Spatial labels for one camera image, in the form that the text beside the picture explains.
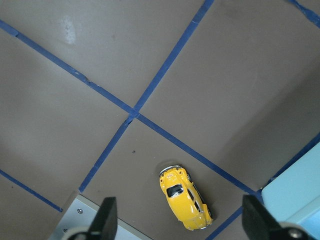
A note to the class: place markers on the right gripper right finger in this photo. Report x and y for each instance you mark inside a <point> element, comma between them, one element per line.
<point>259,224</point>

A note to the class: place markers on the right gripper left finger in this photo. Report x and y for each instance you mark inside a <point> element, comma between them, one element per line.
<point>104,225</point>

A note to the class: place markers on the yellow beetle toy car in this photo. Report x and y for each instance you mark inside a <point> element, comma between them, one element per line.
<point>184,199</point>

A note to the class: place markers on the light blue plastic bin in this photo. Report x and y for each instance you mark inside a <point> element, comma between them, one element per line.
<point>294,196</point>

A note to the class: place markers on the brown paper table cover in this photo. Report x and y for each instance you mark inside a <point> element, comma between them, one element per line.
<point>97,97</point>

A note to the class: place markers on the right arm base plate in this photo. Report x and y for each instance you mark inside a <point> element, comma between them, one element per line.
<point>81,214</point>

